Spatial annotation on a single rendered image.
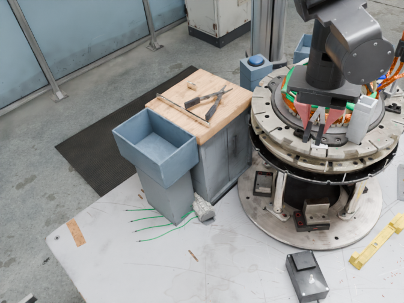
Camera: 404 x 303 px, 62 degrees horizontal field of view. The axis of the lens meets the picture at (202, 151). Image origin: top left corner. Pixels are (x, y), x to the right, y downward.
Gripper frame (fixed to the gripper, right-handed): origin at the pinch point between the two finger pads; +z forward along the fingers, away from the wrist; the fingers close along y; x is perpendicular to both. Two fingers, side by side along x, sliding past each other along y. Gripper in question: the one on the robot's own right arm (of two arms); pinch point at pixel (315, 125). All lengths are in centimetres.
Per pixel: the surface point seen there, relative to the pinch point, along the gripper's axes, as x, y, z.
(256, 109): 10.7, -13.5, 7.1
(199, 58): 195, -119, 108
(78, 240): -18, -53, 39
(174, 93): 14.1, -36.0, 9.7
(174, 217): -5.3, -29.9, 34.7
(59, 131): 76, -178, 112
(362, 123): 6.3, 7.3, 2.5
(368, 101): 8.6, 7.4, -0.8
